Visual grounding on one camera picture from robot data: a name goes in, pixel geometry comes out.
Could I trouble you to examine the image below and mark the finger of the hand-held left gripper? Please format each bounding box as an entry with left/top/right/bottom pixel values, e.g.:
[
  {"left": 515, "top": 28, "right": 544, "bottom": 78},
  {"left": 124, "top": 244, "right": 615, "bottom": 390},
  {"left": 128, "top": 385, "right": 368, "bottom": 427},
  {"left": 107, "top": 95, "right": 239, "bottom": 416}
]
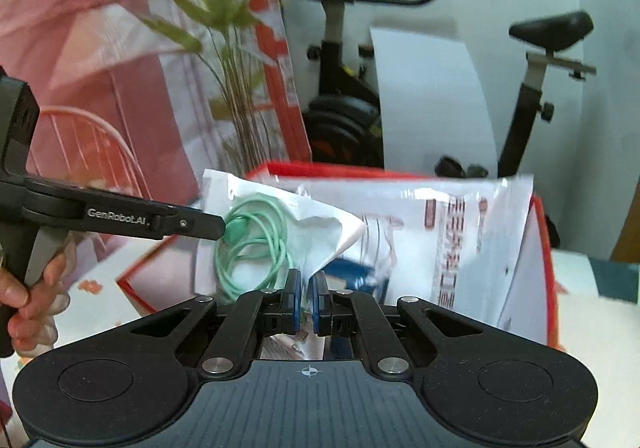
[{"left": 151, "top": 206, "right": 228, "bottom": 241}]

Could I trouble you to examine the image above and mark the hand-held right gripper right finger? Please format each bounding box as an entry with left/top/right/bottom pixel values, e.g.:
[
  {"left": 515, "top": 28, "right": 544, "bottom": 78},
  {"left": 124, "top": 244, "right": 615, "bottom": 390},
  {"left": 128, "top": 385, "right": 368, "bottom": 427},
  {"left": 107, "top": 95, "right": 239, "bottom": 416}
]
[{"left": 310, "top": 271, "right": 502, "bottom": 381}]

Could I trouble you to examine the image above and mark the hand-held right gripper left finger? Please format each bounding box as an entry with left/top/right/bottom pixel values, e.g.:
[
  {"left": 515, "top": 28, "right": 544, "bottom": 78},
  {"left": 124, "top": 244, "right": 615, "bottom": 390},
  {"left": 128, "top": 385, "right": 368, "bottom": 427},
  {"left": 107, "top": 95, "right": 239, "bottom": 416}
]
[{"left": 114, "top": 269, "right": 302, "bottom": 381}]

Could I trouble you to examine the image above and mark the green cable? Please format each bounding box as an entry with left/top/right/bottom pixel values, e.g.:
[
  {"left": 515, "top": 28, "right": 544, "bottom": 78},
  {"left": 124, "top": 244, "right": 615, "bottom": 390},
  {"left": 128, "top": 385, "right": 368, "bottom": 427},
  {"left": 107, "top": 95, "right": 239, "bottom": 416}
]
[{"left": 214, "top": 195, "right": 293, "bottom": 303}]

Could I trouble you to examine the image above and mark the white printed plastic bag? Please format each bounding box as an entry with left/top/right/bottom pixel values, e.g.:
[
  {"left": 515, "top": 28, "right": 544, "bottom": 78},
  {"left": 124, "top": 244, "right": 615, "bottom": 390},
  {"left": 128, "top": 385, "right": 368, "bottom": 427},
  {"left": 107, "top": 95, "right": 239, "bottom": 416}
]
[{"left": 192, "top": 169, "right": 536, "bottom": 361}]

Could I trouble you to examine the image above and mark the red strawberry cardboard box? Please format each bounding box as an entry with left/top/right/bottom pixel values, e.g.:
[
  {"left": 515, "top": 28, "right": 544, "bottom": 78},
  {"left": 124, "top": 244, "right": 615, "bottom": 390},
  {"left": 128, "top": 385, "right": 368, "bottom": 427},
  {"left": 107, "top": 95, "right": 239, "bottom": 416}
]
[{"left": 117, "top": 160, "right": 561, "bottom": 351}]

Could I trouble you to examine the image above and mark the person's left hand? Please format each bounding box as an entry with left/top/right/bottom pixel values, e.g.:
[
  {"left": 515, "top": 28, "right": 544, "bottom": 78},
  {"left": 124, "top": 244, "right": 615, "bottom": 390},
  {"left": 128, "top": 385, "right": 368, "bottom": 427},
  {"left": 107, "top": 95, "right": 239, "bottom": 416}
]
[{"left": 0, "top": 252, "right": 71, "bottom": 354}]

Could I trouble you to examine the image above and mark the blue packet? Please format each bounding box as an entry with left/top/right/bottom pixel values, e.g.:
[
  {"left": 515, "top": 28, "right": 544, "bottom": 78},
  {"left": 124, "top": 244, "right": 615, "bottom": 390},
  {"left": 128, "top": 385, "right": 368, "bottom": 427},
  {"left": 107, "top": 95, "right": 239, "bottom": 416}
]
[{"left": 332, "top": 260, "right": 388, "bottom": 301}]

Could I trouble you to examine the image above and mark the plant printed backdrop cloth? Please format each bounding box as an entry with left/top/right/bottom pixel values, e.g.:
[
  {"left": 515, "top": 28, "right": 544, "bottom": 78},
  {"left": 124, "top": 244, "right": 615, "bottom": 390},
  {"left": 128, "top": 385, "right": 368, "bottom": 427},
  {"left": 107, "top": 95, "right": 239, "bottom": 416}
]
[{"left": 0, "top": 0, "right": 311, "bottom": 269}]

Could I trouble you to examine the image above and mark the black exercise bike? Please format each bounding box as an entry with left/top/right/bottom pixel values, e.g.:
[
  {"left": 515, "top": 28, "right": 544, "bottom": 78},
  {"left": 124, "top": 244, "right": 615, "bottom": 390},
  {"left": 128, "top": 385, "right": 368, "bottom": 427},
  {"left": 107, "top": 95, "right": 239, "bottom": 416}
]
[{"left": 270, "top": 0, "right": 598, "bottom": 181}]

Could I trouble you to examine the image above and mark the white paper sheet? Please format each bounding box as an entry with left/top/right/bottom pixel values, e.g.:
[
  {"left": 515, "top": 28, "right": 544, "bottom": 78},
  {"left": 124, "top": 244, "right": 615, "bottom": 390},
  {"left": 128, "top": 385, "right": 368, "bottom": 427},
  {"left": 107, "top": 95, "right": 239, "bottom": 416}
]
[{"left": 369, "top": 25, "right": 496, "bottom": 179}]

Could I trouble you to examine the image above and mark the white cartoon printed blanket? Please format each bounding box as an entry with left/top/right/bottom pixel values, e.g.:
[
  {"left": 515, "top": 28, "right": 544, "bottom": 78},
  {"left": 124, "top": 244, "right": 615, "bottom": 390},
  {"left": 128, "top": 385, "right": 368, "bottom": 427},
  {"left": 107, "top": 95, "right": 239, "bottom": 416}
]
[{"left": 0, "top": 235, "right": 640, "bottom": 448}]

